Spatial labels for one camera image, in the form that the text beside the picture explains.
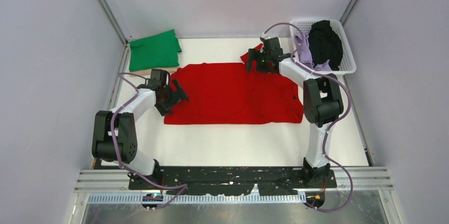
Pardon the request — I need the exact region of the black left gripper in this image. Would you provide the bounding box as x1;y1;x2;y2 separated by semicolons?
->
156;79;188;117

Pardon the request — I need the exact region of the red t-shirt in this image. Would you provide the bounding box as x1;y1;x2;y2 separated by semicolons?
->
164;53;304;125

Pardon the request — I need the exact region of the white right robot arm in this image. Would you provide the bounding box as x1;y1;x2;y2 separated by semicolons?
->
246;38;344;187

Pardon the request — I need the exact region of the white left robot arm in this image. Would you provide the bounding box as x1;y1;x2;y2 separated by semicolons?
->
92;69;189;190

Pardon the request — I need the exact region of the folded beige t-shirt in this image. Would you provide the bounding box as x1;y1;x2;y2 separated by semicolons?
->
131;67;179;77

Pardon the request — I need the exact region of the lilac t-shirt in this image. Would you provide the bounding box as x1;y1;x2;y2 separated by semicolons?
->
294;31;332;71

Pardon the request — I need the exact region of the folded green t-shirt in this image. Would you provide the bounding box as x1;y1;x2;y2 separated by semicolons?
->
129;29;182;72

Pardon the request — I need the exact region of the black t-shirt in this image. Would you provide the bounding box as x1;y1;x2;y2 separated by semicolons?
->
308;20;343;71

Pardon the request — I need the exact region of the white plastic laundry basket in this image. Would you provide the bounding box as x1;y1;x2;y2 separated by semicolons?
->
290;18;356;75

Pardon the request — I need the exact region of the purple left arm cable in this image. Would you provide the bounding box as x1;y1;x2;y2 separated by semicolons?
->
110;72;188;211

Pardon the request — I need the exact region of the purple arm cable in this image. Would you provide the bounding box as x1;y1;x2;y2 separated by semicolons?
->
263;22;354;213
110;72;188;211

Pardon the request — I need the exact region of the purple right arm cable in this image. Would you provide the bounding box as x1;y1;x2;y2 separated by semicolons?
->
263;22;354;213

